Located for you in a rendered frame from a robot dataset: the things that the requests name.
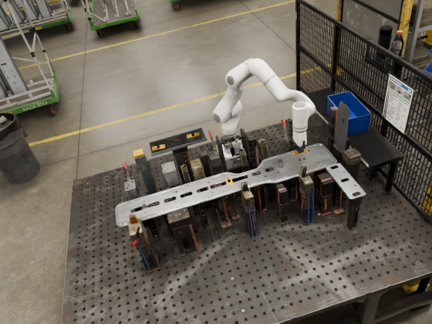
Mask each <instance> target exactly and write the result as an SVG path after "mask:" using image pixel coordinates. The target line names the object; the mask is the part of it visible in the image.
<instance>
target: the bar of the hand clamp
mask: <svg viewBox="0 0 432 324"><path fill-rule="evenodd" d="M285 124H286V131H287V139H288V140H289V137H291V139H292V142H293V143H294V140H293V121H292V118H291V117H290V118H286V119H285ZM289 144H290V141H289Z"/></svg>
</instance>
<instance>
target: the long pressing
mask: <svg viewBox="0 0 432 324"><path fill-rule="evenodd" d="M305 148H306V150H307V152H305V153H303V154H298V155H296V156H295V155H294V154H293V151H296V150H297V149H296V150H293V151H290V152H286V153H283V154H280V155H277V156H273V157H269V158H266V159H264V160H263V161H262V162H261V164H260V165H259V166H258V168H255V169H252V170H248V171H246V172H242V173H239V174H234V173H231V172H223V173H221V174H217V175H213V176H210V177H206V178H204V179H200V180H197V181H193V182H191V183H186V184H182V185H180V186H176V187H173V188H169V189H167V190H163V191H160V192H156V193H153V194H150V195H146V196H143V197H139V198H137V199H133V200H130V201H126V202H123V203H120V204H118V205H117V206H116V209H115V214H116V225H117V226H118V227H125V226H128V225H129V224H128V222H129V221H130V220H129V215H131V214H135V215H136V217H137V218H138V219H141V221H145V220H148V219H151V218H154V217H158V216H160V215H164V214H167V213H170V212H174V211H176V210H180V209H183V208H187V207H190V206H194V205H196V204H200V203H204V202H206V201H210V200H213V199H217V198H219V197H223V196H226V195H229V194H234V193H236V192H240V191H241V182H243V181H247V183H248V187H249V188H252V187H255V186H259V185H262V184H266V183H280V182H282V181H286V180H289V179H293V178H295V177H299V174H300V167H301V166H302V165H307V174H309V173H312V172H315V171H318V170H322V169H324V168H325V167H327V166H330V165H334V164H336V163H337V159H336V158H335V157H334V156H333V155H332V154H331V153H330V152H329V150H328V149H327V148H326V147H325V146H324V145H323V144H322V143H317V144H313V145H309V146H307V147H305ZM308 150H309V151H308ZM300 158H301V161H299V160H300ZM304 158H305V159H304ZM280 159H282V160H283V167H282V168H280V167H279V166H278V162H279V160H280ZM268 168H273V169H274V170H272V171H270V172H266V169H268ZM255 172H260V173H261V174H259V175H255V176H252V173H255ZM278 172H279V173H278ZM229 176H230V177H231V179H235V178H238V177H242V176H248V178H246V179H243V180H240V181H236V182H233V184H234V185H233V186H228V185H227V184H225V185H223V186H219V187H216V188H212V189H211V188H210V186H212V185H216V184H219V183H222V182H226V180H225V177H229ZM265 176H266V177H265ZM206 187H208V190H206V191H203V192H199V193H197V190H199V189H201V188H206ZM188 192H192V195H189V196H187V197H183V198H181V195H182V194H186V193H188ZM212 192H213V193H212ZM172 197H175V198H176V200H174V201H170V202H164V200H165V199H169V198H172ZM156 202H159V205H157V206H153V207H150V208H148V205H149V204H152V203H156ZM143 204H146V206H147V208H143ZM139 207H142V208H143V209H142V210H140V211H136V212H134V213H131V210H133V209H135V208H139Z"/></svg>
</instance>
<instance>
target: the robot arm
mask: <svg viewBox="0 0 432 324"><path fill-rule="evenodd" d="M253 75H254V76H256V77H257V78H258V79H259V80H260V81H261V83H263V85H264V86H265V87H266V88H267V90H268V91H269V92H270V93H271V94H272V95H273V96H274V97H275V98H276V100H278V101H279V102H283V101H286V100H292V101H295V103H294V104H293V105H292V128H293V140H294V141H295V143H296V144H297V151H298V152H299V153H302V152H304V149H305V146H306V144H307V134H306V130H307V122H308V118H309V116H310V115H312V114H313V113H314V112H315V110H316V108H315V105H314V104H313V102H312V101H311V100H310V99H309V98H308V97H307V96H306V95H305V94H304V93H302V92H300V91H296V90H291V89H288V88H287V87H286V86H285V85H284V83H283V82H282V81H281V80H280V79H279V78H278V76H277V75H276V74H275V72H274V71H273V70H272V69H271V68H270V67H269V66H268V65H267V63H266V62H265V61H263V60H262V59H259V58H254V59H252V58H250V59H248V60H247V61H245V62H243V63H241V64H240V65H238V66H237V67H235V68H233V69H232V70H231V71H229V72H228V74H227V75H226V79H225V80H226V83H227V84H228V89H227V91H226V94H225V95H224V97H223V98H222V100H221V101H220V102H219V103H218V105H217V106H216V108H215V109H214V111H213V119H214V120H215V121H216V122H217V123H221V124H222V125H221V132H222V136H225V135H228V136H229V137H233V136H234V135H238V129H237V124H238V122H239V120H240V117H241V114H242V103H241V101H240V97H241V95H242V92H243V89H244V88H243V85H242V83H243V82H244V81H246V80H247V79H249V78H250V77H252V76H253ZM222 148H223V152H224V157H225V158H230V157H232V155H231V152H230V148H229V149H225V147H224V145H222Z"/></svg>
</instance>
